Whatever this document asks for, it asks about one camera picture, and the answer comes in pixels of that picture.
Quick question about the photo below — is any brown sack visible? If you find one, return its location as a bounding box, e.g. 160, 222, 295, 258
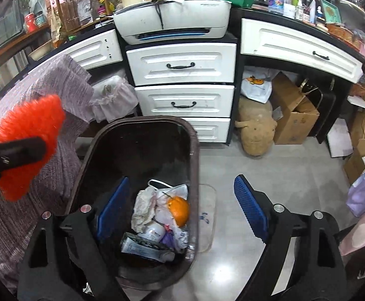
235, 96, 279, 158

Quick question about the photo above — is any cream bowl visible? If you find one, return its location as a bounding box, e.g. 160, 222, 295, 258
29, 40, 55, 62

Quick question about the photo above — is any green white carton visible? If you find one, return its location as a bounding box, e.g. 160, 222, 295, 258
120, 232, 176, 263

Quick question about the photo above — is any purple striped tablecloth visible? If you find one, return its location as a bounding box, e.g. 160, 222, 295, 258
0, 53, 95, 290

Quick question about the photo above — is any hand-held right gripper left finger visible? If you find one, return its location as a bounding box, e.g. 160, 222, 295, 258
17, 176, 131, 301

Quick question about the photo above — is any dark brown trash bin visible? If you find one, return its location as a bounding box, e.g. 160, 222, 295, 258
64, 115, 201, 290

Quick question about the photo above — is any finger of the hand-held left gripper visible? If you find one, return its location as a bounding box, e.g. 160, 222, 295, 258
0, 136, 47, 171

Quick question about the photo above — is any small cardboard box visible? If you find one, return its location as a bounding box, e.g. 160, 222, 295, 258
344, 138, 365, 184

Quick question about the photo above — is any white drawer black handle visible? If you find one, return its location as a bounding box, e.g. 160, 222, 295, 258
135, 85, 235, 118
126, 42, 237, 86
241, 18, 364, 84
182, 117, 231, 143

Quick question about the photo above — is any white board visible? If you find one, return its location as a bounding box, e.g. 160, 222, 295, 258
327, 119, 354, 159

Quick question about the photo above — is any red canister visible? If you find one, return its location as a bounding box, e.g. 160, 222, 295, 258
24, 13, 38, 34

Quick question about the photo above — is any teal framed picture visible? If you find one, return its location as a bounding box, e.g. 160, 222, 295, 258
321, 0, 343, 26

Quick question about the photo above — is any white bag orange print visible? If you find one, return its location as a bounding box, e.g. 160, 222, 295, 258
240, 69, 273, 104

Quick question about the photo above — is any sheer white frilled cloth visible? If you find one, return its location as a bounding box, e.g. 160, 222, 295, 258
90, 75, 139, 123

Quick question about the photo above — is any orange bristle brush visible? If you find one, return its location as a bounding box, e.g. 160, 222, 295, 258
0, 95, 66, 203

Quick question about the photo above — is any white printer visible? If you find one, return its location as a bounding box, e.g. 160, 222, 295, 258
113, 0, 232, 45

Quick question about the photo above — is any pink floral cloth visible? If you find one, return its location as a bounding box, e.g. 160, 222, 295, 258
338, 194, 365, 280

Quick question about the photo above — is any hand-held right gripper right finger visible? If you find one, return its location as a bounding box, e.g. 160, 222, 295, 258
233, 175, 348, 301

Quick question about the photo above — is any large cardboard box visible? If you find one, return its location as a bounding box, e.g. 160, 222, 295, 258
270, 72, 321, 145

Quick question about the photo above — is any ornate wooden box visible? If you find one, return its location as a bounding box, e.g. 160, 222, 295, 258
327, 23, 359, 46

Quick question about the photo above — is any group of cosmetic bottles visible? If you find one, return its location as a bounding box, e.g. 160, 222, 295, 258
286, 0, 321, 23

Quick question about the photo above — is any printed kraft paper bag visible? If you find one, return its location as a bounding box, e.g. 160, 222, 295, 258
50, 5, 63, 46

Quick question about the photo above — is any black paper bag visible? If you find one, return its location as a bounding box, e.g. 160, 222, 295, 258
302, 78, 337, 137

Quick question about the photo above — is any white drawer without handle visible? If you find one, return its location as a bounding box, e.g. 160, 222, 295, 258
58, 30, 124, 70

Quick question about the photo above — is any white tissue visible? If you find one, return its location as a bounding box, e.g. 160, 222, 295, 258
131, 188, 158, 233

